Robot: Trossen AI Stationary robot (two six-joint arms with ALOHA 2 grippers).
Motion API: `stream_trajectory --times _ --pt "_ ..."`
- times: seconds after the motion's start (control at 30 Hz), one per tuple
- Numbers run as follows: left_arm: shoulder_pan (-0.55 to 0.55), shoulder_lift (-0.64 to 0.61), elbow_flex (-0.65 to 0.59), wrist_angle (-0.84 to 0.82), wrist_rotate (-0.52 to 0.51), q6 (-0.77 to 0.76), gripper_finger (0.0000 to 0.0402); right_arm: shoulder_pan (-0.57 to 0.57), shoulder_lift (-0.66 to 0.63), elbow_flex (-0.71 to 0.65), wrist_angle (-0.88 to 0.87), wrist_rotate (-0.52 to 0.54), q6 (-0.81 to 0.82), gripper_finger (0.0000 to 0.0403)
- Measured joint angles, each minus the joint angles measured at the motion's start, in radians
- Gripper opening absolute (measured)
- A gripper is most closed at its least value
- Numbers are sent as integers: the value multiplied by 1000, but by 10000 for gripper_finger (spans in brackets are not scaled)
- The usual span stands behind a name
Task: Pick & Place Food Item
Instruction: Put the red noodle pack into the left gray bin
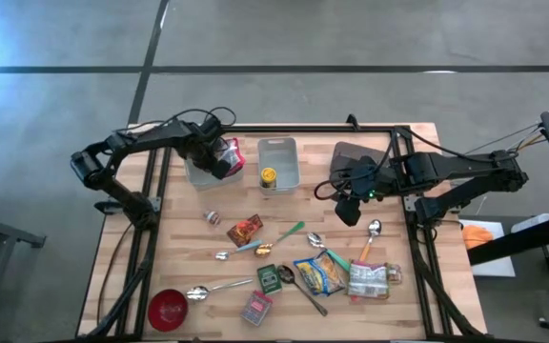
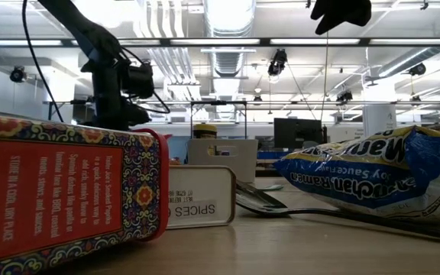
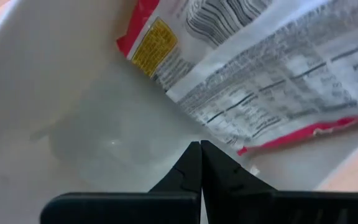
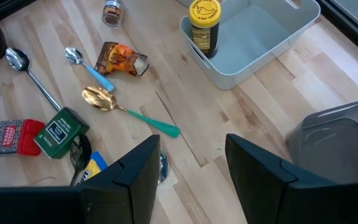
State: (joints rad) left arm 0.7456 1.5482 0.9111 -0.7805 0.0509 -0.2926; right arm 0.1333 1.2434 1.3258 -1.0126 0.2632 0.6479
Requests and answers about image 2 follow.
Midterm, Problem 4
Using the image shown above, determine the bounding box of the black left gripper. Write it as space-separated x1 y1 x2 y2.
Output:
89 56 152 131

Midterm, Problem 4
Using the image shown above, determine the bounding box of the red patterned paprika tin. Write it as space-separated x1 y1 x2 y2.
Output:
0 109 170 275

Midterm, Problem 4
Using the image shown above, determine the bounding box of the silver spice tin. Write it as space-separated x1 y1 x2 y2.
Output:
165 164 238 231

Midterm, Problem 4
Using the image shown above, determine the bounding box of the blue yellow ramen packet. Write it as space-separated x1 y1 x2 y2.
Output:
273 125 440 227

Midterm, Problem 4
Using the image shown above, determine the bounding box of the black ceiling spotlight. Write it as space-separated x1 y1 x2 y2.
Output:
267 48 289 77
408 62 428 77
8 65 28 84
335 89 354 105

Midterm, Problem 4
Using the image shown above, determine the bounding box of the black horizontal crossbar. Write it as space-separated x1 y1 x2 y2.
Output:
0 37 440 48

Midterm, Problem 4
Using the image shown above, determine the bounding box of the yellow-lid jar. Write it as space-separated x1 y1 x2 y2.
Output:
192 122 218 140

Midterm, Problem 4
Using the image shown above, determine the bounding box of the white column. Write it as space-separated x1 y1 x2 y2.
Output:
362 103 398 134

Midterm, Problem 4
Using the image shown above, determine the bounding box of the narrow white plastic bin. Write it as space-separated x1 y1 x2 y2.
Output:
187 137 259 183

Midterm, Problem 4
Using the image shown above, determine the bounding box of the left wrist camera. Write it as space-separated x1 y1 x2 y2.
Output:
121 61 155 99

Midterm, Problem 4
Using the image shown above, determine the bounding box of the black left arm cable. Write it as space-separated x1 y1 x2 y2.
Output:
21 0 65 124

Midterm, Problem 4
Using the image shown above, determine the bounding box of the silver ventilation duct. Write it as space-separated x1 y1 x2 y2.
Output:
203 0 257 123

